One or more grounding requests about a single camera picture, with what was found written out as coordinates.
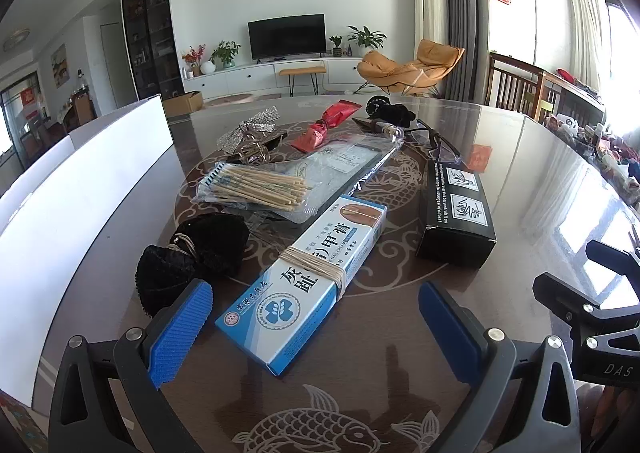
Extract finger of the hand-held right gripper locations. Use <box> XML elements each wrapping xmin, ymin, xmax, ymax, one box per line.
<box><xmin>532</xmin><ymin>272</ymin><xmax>640</xmax><ymax>330</ymax></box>
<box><xmin>585</xmin><ymin>239</ymin><xmax>640</xmax><ymax>280</ymax></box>

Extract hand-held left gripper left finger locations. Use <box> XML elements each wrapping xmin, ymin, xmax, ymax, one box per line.
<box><xmin>48</xmin><ymin>279</ymin><xmax>215</xmax><ymax>453</ymax></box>

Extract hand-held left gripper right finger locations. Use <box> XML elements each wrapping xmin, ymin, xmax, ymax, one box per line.
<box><xmin>418</xmin><ymin>280</ymin><xmax>583</xmax><ymax>453</ymax></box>

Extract black cardboard box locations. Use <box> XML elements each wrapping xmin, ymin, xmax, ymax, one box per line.
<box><xmin>415</xmin><ymin>160</ymin><xmax>497</xmax><ymax>269</ymax></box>

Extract blue white ointment box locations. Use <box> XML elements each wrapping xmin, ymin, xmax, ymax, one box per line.
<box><xmin>215</xmin><ymin>194</ymin><xmax>388</xmax><ymax>378</ymax></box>

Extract white storage box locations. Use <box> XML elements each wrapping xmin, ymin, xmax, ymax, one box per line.
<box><xmin>0</xmin><ymin>94</ymin><xmax>196</xmax><ymax>409</ymax></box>

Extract bag of wooden cotton swabs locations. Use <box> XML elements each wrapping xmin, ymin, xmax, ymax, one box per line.
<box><xmin>192</xmin><ymin>162</ymin><xmax>321</xmax><ymax>214</ymax></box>

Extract thin frame eyeglasses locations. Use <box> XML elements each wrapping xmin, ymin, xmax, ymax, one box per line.
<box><xmin>405</xmin><ymin>118</ymin><xmax>468</xmax><ymax>166</ymax></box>

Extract clear plastic package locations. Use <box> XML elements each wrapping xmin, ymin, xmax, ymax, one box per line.
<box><xmin>250</xmin><ymin>133</ymin><xmax>401</xmax><ymax>224</ymax></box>

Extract pile of assorted clutter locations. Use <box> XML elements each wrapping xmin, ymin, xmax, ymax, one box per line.
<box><xmin>545</xmin><ymin>68</ymin><xmax>640</xmax><ymax>206</ymax></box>

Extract wooden side table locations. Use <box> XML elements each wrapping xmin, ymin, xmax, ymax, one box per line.
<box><xmin>537</xmin><ymin>70</ymin><xmax>608</xmax><ymax>131</ymax></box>

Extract clear hair claw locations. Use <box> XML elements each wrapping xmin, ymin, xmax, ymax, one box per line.
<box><xmin>235</xmin><ymin>140</ymin><xmax>271</xmax><ymax>166</ymax></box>

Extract floral patterned cloth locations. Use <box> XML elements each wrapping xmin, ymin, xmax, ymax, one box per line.
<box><xmin>0</xmin><ymin>390</ymin><xmax>48</xmax><ymax>453</ymax></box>

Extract wooden slatted chair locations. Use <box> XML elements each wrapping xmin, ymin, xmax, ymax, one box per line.
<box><xmin>487</xmin><ymin>52</ymin><xmax>543</xmax><ymax>116</ymax></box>

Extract silver glitter hair bow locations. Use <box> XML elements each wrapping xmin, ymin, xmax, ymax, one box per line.
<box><xmin>216</xmin><ymin>106</ymin><xmax>288</xmax><ymax>154</ymax></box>

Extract red foil packet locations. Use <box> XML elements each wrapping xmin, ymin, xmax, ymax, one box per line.
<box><xmin>291</xmin><ymin>100</ymin><xmax>362</xmax><ymax>154</ymax></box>

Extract white sheer curtain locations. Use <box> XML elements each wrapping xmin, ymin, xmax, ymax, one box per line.
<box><xmin>565</xmin><ymin>0</ymin><xmax>608</xmax><ymax>89</ymax></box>

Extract glass balcony door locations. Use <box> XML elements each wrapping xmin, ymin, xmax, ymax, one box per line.
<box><xmin>0</xmin><ymin>73</ymin><xmax>46</xmax><ymax>174</ymax></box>

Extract orange lounge chair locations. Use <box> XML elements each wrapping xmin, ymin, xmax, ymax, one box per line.
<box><xmin>356</xmin><ymin>39</ymin><xmax>466</xmax><ymax>96</ymax></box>

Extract white television cabinet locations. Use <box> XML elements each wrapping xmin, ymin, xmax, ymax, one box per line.
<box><xmin>182</xmin><ymin>56</ymin><xmax>373</xmax><ymax>96</ymax></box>

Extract red flowers in vase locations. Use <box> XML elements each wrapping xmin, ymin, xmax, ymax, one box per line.
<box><xmin>182</xmin><ymin>46</ymin><xmax>207</xmax><ymax>76</ymax></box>

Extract white interior door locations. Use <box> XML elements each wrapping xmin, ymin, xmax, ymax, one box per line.
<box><xmin>100</xmin><ymin>23</ymin><xmax>123</xmax><ymax>106</ymax></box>

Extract green bushy potted plant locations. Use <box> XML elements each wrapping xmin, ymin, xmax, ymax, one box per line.
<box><xmin>210</xmin><ymin>40</ymin><xmax>242</xmax><ymax>70</ymax></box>

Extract wooden bench with metal legs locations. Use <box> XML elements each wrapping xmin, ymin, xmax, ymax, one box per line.
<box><xmin>278</xmin><ymin>66</ymin><xmax>321</xmax><ymax>96</ymax></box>

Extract dark glass display cabinet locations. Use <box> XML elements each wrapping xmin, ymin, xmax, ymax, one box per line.
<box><xmin>120</xmin><ymin>0</ymin><xmax>182</xmax><ymax>104</ymax></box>

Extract grey curtain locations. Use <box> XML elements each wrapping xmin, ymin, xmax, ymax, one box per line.
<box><xmin>430</xmin><ymin>0</ymin><xmax>488</xmax><ymax>101</ymax></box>

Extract large leafy potted plant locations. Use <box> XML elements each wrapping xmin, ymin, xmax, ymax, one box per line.
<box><xmin>347</xmin><ymin>26</ymin><xmax>387</xmax><ymax>51</ymax></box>

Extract black television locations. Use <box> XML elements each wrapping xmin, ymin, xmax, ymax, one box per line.
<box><xmin>248</xmin><ymin>14</ymin><xmax>327</xmax><ymax>60</ymax></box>

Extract standing air conditioner with cover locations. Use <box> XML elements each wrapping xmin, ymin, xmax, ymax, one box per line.
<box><xmin>411</xmin><ymin>0</ymin><xmax>449</xmax><ymax>54</ymax></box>

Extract framed wall painting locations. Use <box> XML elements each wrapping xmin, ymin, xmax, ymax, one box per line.
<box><xmin>51</xmin><ymin>43</ymin><xmax>68</xmax><ymax>86</ymax></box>

